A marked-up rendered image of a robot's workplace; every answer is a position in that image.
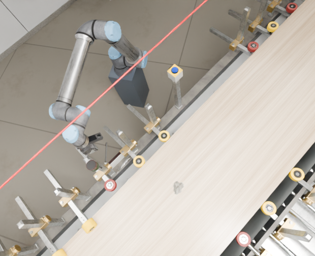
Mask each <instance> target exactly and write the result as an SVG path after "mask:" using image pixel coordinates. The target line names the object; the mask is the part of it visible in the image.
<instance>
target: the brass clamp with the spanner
mask: <svg viewBox="0 0 315 256"><path fill-rule="evenodd" d="M105 167H106V168H107V170H106V171H105V172H102V171H100V170H98V171H97V172H96V173H95V174H94V175H93V177H94V178H95V176H96V175H98V178H96V180H97V181H101V180H102V177H103V176H104V175H107V174H108V173H109V172H110V171H111V170H112V166H111V165H110V164H109V163H107V164H106V165H105Z"/></svg>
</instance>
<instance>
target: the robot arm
mask: <svg viewBox="0 0 315 256"><path fill-rule="evenodd" d="M75 38H76V43H75V46H74V49H73V52H72V55H71V58H70V61H69V64H68V67H67V70H66V73H65V76H64V79H63V82H62V85H61V88H60V91H59V94H58V97H57V100H56V102H55V104H52V105H51V106H50V108H49V115H50V117H51V118H53V119H56V120H62V121H67V122H69V123H70V122H71V121H73V120H74V119H75V118H76V117H77V116H78V115H79V114H80V113H81V112H82V111H84V110H85V109H86V108H85V107H83V106H80V105H77V106H76V107H75V108H74V107H71V105H72V101H73V98H74V95H75V91H76V88H77V85H78V82H79V79H80V76H81V72H82V69H83V66H84V63H85V60H86V57H87V53H88V50H89V47H90V45H92V44H93V43H94V40H104V41H106V42H107V43H108V44H110V45H111V47H110V48H109V51H108V54H109V57H110V59H111V61H112V63H113V65H114V71H115V73H116V74H117V75H118V76H122V75H123V74H124V73H125V72H126V71H127V70H129V69H130V68H131V67H132V66H133V65H134V64H135V63H136V62H137V61H138V60H140V59H141V58H142V57H143V56H144V55H145V54H146V53H147V51H144V50H140V49H139V48H138V47H134V46H133V45H132V44H131V43H130V42H129V41H128V39H127V38H126V37H125V36H124V35H123V34H122V33H121V29H120V25H119V24H118V23H117V22H115V21H106V20H96V19H93V20H90V21H87V22H85V23H84V24H82V25H81V26H80V27H79V28H78V30H77V31H76V34H75ZM147 57H148V55H147V56H146V57H145V58H144V59H142V60H141V61H140V62H139V63H138V64H137V65H136V66H135V67H137V68H145V67H146V64H147ZM90 114H91V112H90V110H89V109H88V110H87V111H85V112H84V113H83V114H82V115H81V116H80V117H79V118H78V119H77V120H76V121H74V122H73V123H72V124H71V125H70V126H69V127H68V128H67V129H66V130H65V131H64V132H63V133H62V136H63V138H64V139H65V140H66V141H67V142H68V143H71V144H73V145H74V146H76V148H77V149H80V151H81V152H82V153H83V154H84V155H87V154H89V153H90V154H92V153H94V152H95V151H98V147H97V146H96V145H95V144H94V142H97V141H100V140H102V139H103V136H102V134H101V133H97V134H94V135H91V136H89V137H88V136H87V135H86V134H84V130H85V128H86V125H87V122H88V120H89V118H90Z"/></svg>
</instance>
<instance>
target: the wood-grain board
mask: <svg viewBox="0 0 315 256"><path fill-rule="evenodd" d="M314 142H315V0H305V1H304V2H303V3H302V4H301V5H300V6H299V7H298V8H297V9H296V10H295V11H294V12H293V13H292V14H291V15H290V16H289V17H288V18H287V19H286V20H285V21H284V23H283V24H282V25H281V26H280V27H279V28H278V29H277V30H276V31H275V32H274V33H273V34H272V35H271V36H270V37H269V38H268V39H267V40H266V41H265V42H264V43H263V44H262V45H261V46H260V47H259V48H258V49H257V50H256V51H255V52H254V53H253V54H252V55H251V56H250V57H249V58H248V59H247V60H246V61H245V62H244V63H243V64H242V65H241V66H240V67H239V68H238V69H237V70H236V71H235V72H234V73H233V74H232V75H231V76H230V77H229V78H228V79H227V80H226V81H225V82H224V84H223V85H222V86H221V87H220V88H219V89H218V90H217V91H216V92H215V93H214V94H213V95H212V96H211V97H210V98H209V99H208V100H207V101H206V102H205V103H204V104H203V105H202V106H201V107H200V108H199V109H198V110H197V111H196V112H195V113H194V114H193V115H192V116H191V117H190V118H189V119H188V120H187V121H186V122H185V123H184V124H183V125H182V126H181V127H180V128H179V129H178V130H177V131H176V132H175V133H174V134H173V135H172V136H171V137H170V138H169V139H168V140H167V141H166V142H165V143H164V145H163V146H162V147H161V148H160V149H159V150H158V151H157V152H156V153H155V154H154V155H153V156H152V157H151V158H150V159H149V160H148V161H147V162H146V163H145V164H144V165H143V166H142V167H141V168H140V169H139V170H138V171H137V172H136V173H135V174H134V175H133V176H132V177H131V178H130V179H129V180H128V181H127V182H126V183H125V184H124V185H123V186H122V187H121V188H120V189H119V190H118V191H117V192H116V193H115V194H114V195H113V196H112V197H111V198H110V199H109V200H108V201H107V202H106V203H105V204H104V205H103V207H102V208H101V209H100V210H99V211H98V212H97V213H96V214H95V215H94V216H93V217H92V218H93V219H94V221H95V222H96V223H97V226H96V228H95V229H94V230H93V231H91V232H90V233H88V234H87V233H86V232H85V231H84V229H83V228H81V229H80V230H79V231H78V232H77V233H76V234H75V235H74V236H73V237H72V238H71V239H70V240H69V241H68V242H67V243H66V244H65V245H64V246H63V247H62V249H63V250H64V251H65V253H66V254H67V256H220V255H221V253H222V252H223V251H224V250H225V249H226V247H227V246H228V245H229V244H230V243H231V241H232V240H233V239H234V238H235V237H236V236H237V234H238V233H239V232H240V231H241V230H242V228H243V227H244V226H245V225H246V224H247V222H248V221H249V220H250V219H251V218H252V216H253V215H254V214H255V213H256V212H257V210H258V209H259V208H260V207H261V206H262V204H263V203H264V202H265V201H266V200H267V199H268V197H269V196H270V195H271V194H272V193H273V191H274V190H275V189H276V188H277V187H278V185H279V184H280V183H281V182H282V181H283V179H284V178H285V177H286V176H287V175H288V173H289V172H290V171H291V170H292V169H293V167H294V166H295V165H296V163H298V162H299V160H300V159H301V158H302V157H303V156H304V154H305V153H306V152H307V151H308V150H309V148H310V147H311V146H312V144H313V143H314ZM176 181H178V182H179V183H180V182H183V184H184V188H182V189H181V192H180V193H179V194H178V195H176V194H175V193H174V187H173V184H174V183H175V182H176Z"/></svg>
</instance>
